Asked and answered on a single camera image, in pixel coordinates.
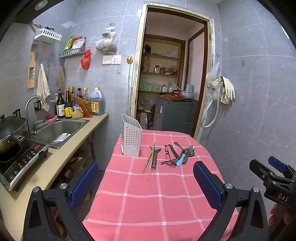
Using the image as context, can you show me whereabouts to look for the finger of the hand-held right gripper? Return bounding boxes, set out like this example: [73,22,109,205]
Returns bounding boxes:
[249,159,289,186]
[268,156,296,180]

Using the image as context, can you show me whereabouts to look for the white wall basket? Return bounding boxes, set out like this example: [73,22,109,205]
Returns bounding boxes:
[34,28,62,43]

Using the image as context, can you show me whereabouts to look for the dark wok lid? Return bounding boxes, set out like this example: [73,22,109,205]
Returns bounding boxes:
[0,115,26,141]

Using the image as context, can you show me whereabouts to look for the steel faucet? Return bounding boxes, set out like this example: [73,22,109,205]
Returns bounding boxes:
[25,96,45,139]

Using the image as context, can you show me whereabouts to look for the beige kitchen counter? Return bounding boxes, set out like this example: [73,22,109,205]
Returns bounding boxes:
[0,113,109,241]

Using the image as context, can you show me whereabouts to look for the clear bag of dark dried goods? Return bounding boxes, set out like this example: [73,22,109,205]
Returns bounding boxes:
[95,37,117,54]

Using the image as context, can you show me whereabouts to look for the wooden door frame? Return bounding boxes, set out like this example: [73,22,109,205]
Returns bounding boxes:
[129,2,215,142]

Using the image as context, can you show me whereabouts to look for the black induction cooker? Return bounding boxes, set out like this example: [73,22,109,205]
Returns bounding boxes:
[0,137,49,192]

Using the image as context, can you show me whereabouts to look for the wooden shelf unit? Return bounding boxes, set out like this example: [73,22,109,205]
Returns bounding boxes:
[139,35,185,112]

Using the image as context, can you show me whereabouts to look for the large dark liquid jug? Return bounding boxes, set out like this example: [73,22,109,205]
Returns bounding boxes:
[89,87,105,116]

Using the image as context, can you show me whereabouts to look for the steel sink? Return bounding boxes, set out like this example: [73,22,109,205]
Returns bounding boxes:
[30,118,90,150]

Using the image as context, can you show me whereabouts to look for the steel table knife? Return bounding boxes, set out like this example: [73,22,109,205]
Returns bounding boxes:
[168,144,179,160]

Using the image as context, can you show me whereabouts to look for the grey wall shelf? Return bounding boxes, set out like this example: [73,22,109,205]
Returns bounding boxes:
[59,47,86,58]

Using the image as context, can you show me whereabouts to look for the brown packet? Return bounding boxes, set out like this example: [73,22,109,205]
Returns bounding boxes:
[74,97,93,117]

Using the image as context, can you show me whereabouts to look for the white hose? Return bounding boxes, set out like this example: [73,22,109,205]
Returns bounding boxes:
[201,87,220,128]

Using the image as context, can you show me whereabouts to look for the white perforated utensil holder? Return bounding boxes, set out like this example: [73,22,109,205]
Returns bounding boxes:
[121,113,143,158]

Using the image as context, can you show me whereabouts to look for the black range hood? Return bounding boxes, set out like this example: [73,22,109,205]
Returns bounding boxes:
[5,0,60,25]

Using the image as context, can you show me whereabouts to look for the brown cutting board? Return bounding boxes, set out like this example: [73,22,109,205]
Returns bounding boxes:
[159,92,185,100]

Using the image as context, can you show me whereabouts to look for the plastic bags on floor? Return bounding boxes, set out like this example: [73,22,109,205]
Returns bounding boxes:
[139,111,154,130]

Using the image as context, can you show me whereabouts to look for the red plastic bag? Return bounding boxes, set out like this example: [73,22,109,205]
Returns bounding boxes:
[81,49,92,70]

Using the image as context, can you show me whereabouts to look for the white slotted turner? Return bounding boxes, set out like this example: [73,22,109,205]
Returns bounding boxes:
[54,133,72,143]

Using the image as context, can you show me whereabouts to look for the clear hanging plastic bag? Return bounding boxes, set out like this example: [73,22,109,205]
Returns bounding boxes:
[206,62,221,98]

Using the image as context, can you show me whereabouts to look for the steel peeler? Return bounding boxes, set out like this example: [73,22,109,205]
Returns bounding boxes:
[149,146,162,169]

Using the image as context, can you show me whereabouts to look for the beige towel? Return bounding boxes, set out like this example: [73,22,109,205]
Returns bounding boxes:
[37,64,51,112]

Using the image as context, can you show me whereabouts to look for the black wok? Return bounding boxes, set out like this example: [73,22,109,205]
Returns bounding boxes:
[0,134,26,163]

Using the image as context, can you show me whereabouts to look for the pink checked tablecloth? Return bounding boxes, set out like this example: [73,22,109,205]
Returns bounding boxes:
[82,130,240,241]

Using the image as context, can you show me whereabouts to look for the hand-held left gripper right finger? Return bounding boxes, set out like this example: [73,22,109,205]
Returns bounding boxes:
[193,161,270,241]

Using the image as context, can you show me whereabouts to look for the person's right hand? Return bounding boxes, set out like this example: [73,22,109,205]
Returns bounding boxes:
[268,203,294,226]

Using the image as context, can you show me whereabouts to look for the pair of beige rubber gloves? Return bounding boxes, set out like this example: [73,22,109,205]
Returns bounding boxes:
[211,76,235,103]

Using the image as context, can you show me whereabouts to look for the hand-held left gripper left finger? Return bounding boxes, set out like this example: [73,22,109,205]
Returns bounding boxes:
[23,161,100,241]

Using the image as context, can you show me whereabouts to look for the wooden chopstick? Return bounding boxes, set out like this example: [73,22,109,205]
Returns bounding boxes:
[147,149,154,181]
[142,142,157,172]

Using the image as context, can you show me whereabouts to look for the red white seasoning packet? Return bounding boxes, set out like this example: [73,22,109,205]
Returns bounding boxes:
[72,37,86,49]

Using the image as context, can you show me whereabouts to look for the grey cable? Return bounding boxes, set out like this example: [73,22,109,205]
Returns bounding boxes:
[128,64,132,116]

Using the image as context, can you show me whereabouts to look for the dark pump bottle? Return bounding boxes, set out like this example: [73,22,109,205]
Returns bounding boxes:
[55,89,66,118]

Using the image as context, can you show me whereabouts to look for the wooden grater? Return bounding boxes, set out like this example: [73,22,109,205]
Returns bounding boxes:
[28,45,37,90]

